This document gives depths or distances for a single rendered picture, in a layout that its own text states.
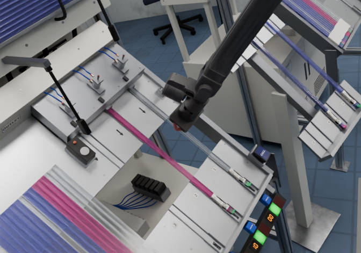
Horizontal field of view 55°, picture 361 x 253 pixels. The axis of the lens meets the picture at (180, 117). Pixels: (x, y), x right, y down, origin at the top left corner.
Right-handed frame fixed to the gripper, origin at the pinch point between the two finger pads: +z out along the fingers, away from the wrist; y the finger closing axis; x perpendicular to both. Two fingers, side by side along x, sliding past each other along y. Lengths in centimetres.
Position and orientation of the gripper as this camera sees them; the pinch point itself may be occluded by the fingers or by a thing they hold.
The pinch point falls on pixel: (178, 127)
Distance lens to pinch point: 111.9
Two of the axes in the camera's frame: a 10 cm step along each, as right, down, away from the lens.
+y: -5.6, 6.2, -5.5
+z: -3.1, 4.6, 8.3
